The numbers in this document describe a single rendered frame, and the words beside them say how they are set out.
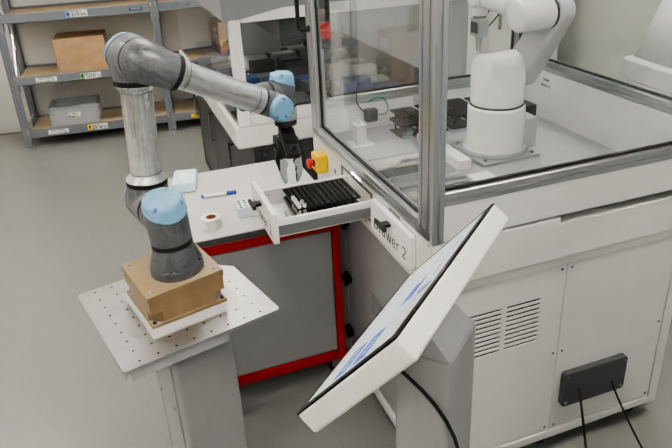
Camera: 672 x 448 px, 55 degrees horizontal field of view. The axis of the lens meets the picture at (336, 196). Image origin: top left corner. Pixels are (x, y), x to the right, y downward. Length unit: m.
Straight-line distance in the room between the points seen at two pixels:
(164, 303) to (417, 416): 0.81
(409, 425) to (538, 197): 0.81
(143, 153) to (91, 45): 3.99
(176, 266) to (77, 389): 1.27
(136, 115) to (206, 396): 0.86
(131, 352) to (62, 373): 1.33
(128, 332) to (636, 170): 1.53
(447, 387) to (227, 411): 1.02
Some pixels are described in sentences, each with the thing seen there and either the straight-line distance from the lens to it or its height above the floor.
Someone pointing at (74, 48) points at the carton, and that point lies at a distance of 5.85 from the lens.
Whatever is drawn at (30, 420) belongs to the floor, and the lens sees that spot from 2.96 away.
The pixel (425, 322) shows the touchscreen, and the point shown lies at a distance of 1.08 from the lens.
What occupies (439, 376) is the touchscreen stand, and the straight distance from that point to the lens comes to 1.28.
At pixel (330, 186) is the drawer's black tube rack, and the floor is 0.90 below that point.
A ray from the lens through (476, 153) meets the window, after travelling 1.76.
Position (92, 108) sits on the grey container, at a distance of 5.97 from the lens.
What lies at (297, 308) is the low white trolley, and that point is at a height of 0.38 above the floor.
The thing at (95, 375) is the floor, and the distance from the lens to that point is 3.07.
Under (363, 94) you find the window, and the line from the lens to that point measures 2.10.
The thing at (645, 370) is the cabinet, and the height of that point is 0.22.
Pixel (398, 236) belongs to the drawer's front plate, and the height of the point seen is 0.89.
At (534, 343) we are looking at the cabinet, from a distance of 2.21.
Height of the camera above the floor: 1.82
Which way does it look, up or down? 25 degrees down
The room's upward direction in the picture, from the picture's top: 3 degrees counter-clockwise
